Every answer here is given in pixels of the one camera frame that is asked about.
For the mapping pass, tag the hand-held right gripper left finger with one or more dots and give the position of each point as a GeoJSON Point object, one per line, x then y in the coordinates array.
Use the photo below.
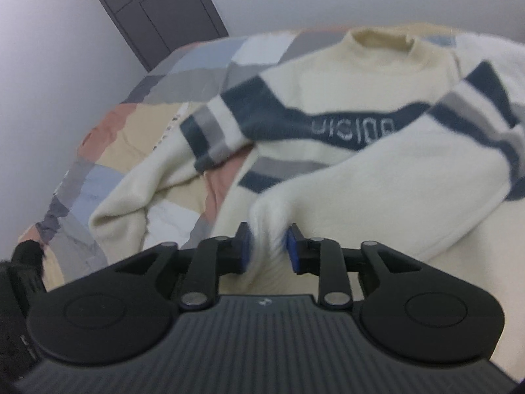
{"type": "Point", "coordinates": [245, 250]}

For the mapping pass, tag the patchwork bed blanket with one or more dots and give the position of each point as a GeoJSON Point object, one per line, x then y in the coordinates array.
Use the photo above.
{"type": "Point", "coordinates": [123, 131]}

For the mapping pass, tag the cream sweater with navy stripes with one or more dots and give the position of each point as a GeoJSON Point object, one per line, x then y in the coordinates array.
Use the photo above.
{"type": "Point", "coordinates": [369, 180]}

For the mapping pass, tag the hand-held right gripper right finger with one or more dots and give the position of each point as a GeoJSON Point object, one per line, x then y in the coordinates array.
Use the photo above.
{"type": "Point", "coordinates": [292, 250]}

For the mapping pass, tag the grey door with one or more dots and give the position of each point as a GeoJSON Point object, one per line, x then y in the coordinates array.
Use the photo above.
{"type": "Point", "coordinates": [164, 12]}

